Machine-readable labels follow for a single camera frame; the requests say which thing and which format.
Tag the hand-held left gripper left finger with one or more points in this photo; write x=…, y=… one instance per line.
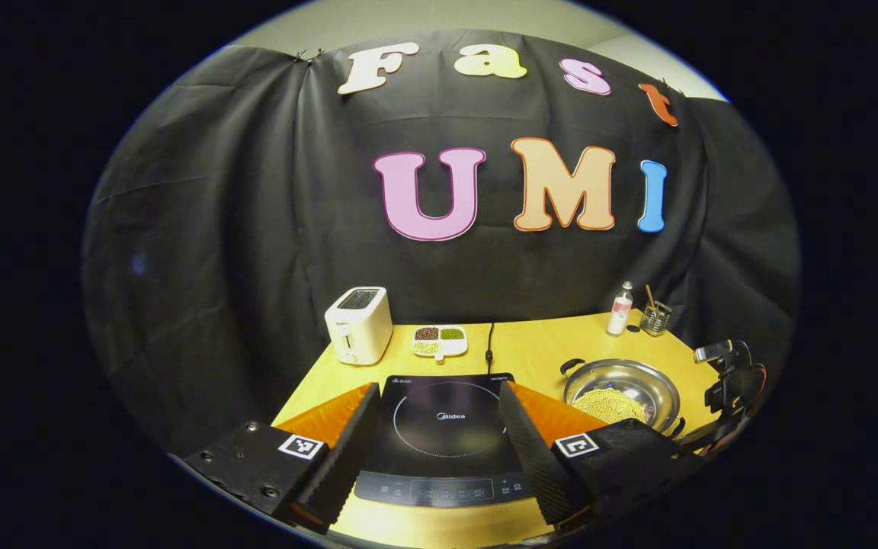
x=347, y=457

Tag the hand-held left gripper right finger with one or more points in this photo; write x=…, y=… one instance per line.
x=530, y=457

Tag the black induction cooktop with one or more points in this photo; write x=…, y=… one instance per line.
x=447, y=427

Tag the pile of yellow soybeans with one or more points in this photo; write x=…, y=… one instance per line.
x=610, y=406

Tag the clear glass cup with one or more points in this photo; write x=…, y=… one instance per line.
x=655, y=320

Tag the wooden stick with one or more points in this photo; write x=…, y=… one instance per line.
x=649, y=296

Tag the white toaster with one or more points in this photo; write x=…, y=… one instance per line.
x=359, y=328

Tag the clear bottle with pink label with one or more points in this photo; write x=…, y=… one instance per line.
x=620, y=313

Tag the white divided plate with beans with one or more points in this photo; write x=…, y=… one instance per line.
x=439, y=341

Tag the black backdrop cloth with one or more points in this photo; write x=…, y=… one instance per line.
x=241, y=229

